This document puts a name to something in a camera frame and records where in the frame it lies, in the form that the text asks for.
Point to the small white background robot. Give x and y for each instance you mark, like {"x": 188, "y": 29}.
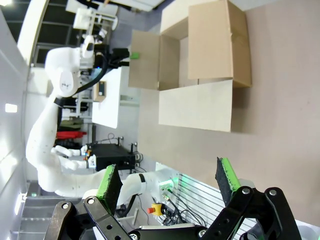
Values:
{"x": 72, "y": 156}

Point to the small flat cardboard box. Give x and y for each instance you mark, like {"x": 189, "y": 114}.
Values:
{"x": 100, "y": 91}

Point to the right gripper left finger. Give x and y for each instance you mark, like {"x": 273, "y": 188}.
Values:
{"x": 110, "y": 190}

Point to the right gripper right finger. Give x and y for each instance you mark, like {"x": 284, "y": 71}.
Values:
{"x": 225, "y": 180}

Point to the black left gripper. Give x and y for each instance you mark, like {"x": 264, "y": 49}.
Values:
{"x": 121, "y": 57}

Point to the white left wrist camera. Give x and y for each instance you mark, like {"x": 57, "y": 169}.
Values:
{"x": 88, "y": 46}

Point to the white background machine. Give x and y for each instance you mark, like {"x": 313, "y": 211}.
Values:
{"x": 87, "y": 17}

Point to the brown cardboard shipping box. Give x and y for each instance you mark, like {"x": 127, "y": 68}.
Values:
{"x": 212, "y": 42}

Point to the red object on shelf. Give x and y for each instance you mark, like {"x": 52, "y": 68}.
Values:
{"x": 70, "y": 135}

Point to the black equipment case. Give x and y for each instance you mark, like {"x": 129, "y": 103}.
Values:
{"x": 110, "y": 155}

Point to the white side table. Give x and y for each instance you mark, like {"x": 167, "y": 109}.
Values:
{"x": 110, "y": 105}

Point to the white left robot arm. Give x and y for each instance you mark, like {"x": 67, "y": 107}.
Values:
{"x": 45, "y": 140}

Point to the yellow red emergency stop button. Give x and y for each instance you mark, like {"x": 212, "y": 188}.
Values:
{"x": 156, "y": 209}

